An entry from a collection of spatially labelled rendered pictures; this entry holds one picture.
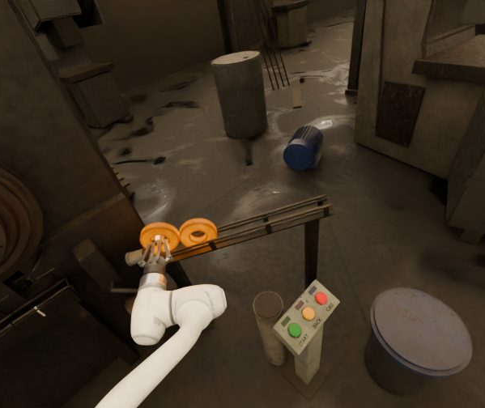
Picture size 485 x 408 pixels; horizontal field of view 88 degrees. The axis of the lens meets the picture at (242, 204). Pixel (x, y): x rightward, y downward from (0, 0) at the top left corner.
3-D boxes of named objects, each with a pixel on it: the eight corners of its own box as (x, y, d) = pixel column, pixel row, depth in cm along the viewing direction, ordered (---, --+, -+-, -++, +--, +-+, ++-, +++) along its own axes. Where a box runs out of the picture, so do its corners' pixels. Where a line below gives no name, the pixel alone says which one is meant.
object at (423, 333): (343, 365, 124) (355, 327, 97) (375, 317, 139) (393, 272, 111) (416, 427, 104) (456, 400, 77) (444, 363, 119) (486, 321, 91)
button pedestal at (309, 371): (278, 378, 125) (266, 321, 85) (308, 340, 135) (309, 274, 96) (306, 407, 115) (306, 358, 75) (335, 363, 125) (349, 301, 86)
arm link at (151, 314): (141, 304, 88) (179, 297, 89) (134, 353, 76) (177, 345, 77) (129, 288, 81) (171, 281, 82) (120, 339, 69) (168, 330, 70)
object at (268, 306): (261, 353, 134) (246, 305, 101) (276, 336, 140) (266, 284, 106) (278, 371, 127) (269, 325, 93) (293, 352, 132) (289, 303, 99)
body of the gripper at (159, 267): (146, 286, 91) (149, 265, 98) (169, 281, 91) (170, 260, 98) (137, 275, 86) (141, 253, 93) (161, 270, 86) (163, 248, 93)
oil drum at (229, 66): (217, 133, 355) (200, 62, 298) (247, 116, 382) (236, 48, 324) (246, 142, 318) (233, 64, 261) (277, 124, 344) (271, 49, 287)
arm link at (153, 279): (169, 297, 88) (171, 282, 92) (159, 283, 82) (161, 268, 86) (144, 303, 88) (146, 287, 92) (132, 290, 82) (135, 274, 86)
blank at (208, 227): (172, 224, 104) (172, 230, 101) (208, 213, 103) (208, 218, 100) (189, 248, 114) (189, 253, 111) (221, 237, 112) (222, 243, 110)
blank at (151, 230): (133, 228, 102) (131, 234, 99) (169, 217, 101) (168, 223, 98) (152, 250, 112) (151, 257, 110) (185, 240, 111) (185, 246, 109)
